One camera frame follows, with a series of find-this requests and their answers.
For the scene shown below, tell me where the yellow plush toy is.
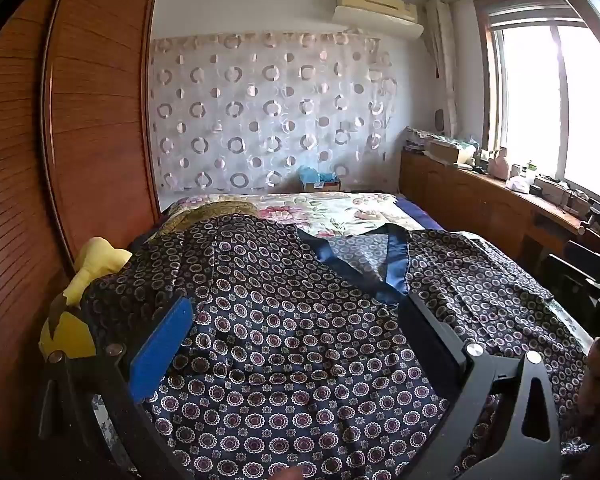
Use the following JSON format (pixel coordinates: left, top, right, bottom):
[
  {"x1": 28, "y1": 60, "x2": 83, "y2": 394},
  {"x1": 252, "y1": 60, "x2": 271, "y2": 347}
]
[{"x1": 38, "y1": 236, "x2": 133, "y2": 361}]

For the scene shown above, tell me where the olive patterned pillow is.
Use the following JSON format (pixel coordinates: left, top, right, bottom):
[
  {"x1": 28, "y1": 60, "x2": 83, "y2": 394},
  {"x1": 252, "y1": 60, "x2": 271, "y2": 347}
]
[{"x1": 155, "y1": 199, "x2": 261, "y2": 234}]

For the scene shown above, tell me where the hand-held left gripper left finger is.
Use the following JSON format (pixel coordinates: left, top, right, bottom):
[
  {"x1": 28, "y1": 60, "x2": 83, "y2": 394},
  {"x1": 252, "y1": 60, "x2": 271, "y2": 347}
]
[{"x1": 37, "y1": 297, "x2": 197, "y2": 480}]

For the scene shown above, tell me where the flat cardboard box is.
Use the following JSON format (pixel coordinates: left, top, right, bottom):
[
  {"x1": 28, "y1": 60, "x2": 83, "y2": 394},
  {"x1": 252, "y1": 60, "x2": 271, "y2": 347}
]
[{"x1": 424, "y1": 139, "x2": 475, "y2": 166}]

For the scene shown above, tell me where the blue floral bed sheet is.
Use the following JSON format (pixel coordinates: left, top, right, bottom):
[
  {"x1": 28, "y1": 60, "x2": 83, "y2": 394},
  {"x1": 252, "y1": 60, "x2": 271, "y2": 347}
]
[{"x1": 91, "y1": 230, "x2": 595, "y2": 466}]

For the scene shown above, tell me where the window curtain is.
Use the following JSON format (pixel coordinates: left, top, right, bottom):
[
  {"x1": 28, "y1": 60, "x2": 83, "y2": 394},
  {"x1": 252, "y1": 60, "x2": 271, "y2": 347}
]
[{"x1": 425, "y1": 0, "x2": 462, "y2": 134}]

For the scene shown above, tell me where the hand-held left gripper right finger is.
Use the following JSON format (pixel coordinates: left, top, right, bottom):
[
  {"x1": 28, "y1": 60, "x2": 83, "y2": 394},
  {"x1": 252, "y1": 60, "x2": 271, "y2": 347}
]
[{"x1": 405, "y1": 291, "x2": 564, "y2": 480}]

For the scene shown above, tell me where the navy bed sheet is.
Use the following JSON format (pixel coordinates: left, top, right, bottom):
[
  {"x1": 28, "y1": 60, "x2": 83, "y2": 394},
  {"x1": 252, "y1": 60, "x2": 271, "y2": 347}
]
[{"x1": 396, "y1": 197, "x2": 444, "y2": 234}]

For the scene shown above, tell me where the wooden wardrobe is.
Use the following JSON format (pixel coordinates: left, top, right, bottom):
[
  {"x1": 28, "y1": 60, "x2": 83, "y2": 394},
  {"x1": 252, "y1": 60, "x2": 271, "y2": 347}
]
[{"x1": 0, "y1": 0, "x2": 161, "y2": 463}]

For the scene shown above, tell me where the cardboard box with blue bags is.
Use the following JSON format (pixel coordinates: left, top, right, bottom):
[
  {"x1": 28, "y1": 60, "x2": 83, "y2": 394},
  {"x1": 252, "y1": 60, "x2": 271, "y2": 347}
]
[{"x1": 299, "y1": 165, "x2": 342, "y2": 194}]

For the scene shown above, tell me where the beige air conditioner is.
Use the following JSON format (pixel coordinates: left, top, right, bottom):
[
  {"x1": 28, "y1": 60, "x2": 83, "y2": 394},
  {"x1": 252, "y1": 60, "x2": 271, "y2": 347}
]
[{"x1": 331, "y1": 0, "x2": 425, "y2": 41}]

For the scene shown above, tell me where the pink bottle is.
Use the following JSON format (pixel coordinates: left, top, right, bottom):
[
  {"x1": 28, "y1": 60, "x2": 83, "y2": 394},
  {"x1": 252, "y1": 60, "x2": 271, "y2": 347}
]
[{"x1": 492, "y1": 147, "x2": 511, "y2": 181}]

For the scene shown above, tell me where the wooden cabinet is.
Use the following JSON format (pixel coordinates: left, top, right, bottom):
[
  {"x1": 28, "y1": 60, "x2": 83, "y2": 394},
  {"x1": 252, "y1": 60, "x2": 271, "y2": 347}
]
[{"x1": 399, "y1": 150, "x2": 597, "y2": 262}]

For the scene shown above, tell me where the window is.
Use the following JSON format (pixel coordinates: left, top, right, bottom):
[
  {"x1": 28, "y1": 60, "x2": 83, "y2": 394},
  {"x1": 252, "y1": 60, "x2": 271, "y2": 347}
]
[{"x1": 472, "y1": 0, "x2": 600, "y2": 202}]

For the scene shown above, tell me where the circle patterned wall curtain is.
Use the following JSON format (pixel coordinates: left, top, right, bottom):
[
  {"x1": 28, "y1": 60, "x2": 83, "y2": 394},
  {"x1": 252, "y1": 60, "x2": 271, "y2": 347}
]
[{"x1": 150, "y1": 30, "x2": 402, "y2": 199}]

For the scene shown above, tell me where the navy patterned satin pajama top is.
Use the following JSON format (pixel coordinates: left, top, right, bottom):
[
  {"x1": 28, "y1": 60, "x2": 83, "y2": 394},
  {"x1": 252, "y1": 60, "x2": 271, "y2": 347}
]
[{"x1": 77, "y1": 212, "x2": 593, "y2": 480}]

